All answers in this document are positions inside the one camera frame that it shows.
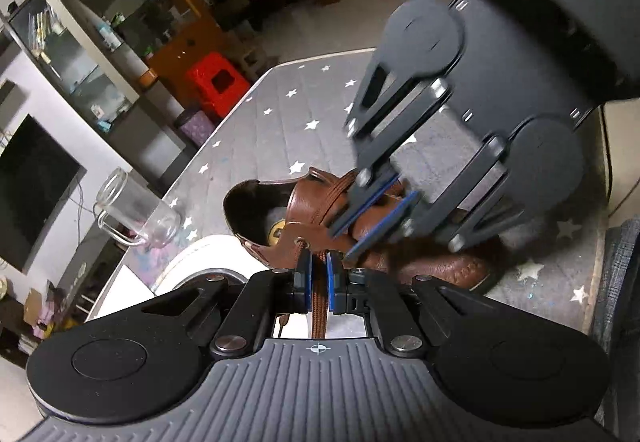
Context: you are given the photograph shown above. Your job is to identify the clear glass mug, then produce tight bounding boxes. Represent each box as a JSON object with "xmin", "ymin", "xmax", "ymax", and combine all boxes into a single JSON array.
[{"xmin": 92, "ymin": 167, "xmax": 182, "ymax": 249}]

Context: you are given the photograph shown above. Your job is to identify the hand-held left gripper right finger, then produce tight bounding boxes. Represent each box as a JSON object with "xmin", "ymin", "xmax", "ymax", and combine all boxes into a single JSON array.
[{"xmin": 324, "ymin": 249, "xmax": 503, "ymax": 357}]

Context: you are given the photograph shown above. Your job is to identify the black power cable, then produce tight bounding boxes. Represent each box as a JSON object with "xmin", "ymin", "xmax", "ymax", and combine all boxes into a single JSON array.
[{"xmin": 67, "ymin": 175, "xmax": 101, "ymax": 243}]

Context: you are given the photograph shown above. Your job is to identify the lined paper sheets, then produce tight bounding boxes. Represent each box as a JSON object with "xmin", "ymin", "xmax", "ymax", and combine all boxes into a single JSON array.
[{"xmin": 92, "ymin": 265, "xmax": 157, "ymax": 320}]

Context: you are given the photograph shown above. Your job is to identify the person's plaid trouser leg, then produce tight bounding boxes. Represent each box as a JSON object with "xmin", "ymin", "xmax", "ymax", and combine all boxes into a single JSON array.
[{"xmin": 590, "ymin": 217, "xmax": 640, "ymax": 442}]

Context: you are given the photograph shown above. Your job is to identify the small trash bin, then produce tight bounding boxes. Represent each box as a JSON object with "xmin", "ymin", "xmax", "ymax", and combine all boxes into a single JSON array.
[{"xmin": 174, "ymin": 110, "xmax": 217, "ymax": 146}]

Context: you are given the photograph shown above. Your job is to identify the brown leather shoe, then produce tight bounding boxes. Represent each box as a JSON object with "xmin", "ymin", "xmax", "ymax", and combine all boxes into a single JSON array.
[{"xmin": 222, "ymin": 166, "xmax": 501, "ymax": 295}]

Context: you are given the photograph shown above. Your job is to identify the glass display cabinet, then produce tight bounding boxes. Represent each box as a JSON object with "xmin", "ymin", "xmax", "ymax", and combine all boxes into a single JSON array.
[{"xmin": 7, "ymin": 0, "xmax": 146, "ymax": 133}]

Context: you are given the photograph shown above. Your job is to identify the dark television console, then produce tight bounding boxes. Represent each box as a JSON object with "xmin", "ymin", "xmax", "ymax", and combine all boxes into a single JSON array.
[{"xmin": 55, "ymin": 222, "xmax": 131, "ymax": 318}]

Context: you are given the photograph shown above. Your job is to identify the small wooden stool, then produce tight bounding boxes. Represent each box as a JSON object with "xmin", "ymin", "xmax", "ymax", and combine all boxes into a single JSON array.
[{"xmin": 239, "ymin": 45, "xmax": 280, "ymax": 79}]

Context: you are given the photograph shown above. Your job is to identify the brown shoelace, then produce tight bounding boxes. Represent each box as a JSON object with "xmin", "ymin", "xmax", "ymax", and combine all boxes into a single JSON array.
[{"xmin": 277, "ymin": 175, "xmax": 361, "ymax": 339}]

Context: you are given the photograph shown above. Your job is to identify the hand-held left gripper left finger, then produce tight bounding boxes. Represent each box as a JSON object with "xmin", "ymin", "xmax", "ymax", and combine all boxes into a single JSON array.
[{"xmin": 140, "ymin": 252, "xmax": 314, "ymax": 357}]

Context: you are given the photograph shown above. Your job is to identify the red plastic stool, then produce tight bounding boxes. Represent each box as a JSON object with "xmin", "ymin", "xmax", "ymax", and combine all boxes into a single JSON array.
[{"xmin": 185, "ymin": 51, "xmax": 251, "ymax": 118}]

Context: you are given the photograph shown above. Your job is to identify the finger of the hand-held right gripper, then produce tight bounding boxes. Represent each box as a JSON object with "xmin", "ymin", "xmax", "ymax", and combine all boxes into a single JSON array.
[
  {"xmin": 327, "ymin": 53, "xmax": 452, "ymax": 239},
  {"xmin": 344, "ymin": 136, "xmax": 529, "ymax": 264}
]

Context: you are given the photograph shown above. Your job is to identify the grey star-print table cover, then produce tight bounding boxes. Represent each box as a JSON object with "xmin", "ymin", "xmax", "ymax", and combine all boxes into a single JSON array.
[{"xmin": 165, "ymin": 47, "xmax": 613, "ymax": 338}]

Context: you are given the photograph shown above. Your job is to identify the brown wooden cabinet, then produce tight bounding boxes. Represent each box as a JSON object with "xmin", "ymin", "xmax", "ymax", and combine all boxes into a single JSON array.
[{"xmin": 50, "ymin": 0, "xmax": 236, "ymax": 83}]

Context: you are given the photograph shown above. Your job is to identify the black wall television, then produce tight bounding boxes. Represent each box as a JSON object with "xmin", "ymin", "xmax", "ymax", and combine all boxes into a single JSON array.
[{"xmin": 0, "ymin": 115, "xmax": 83, "ymax": 273}]

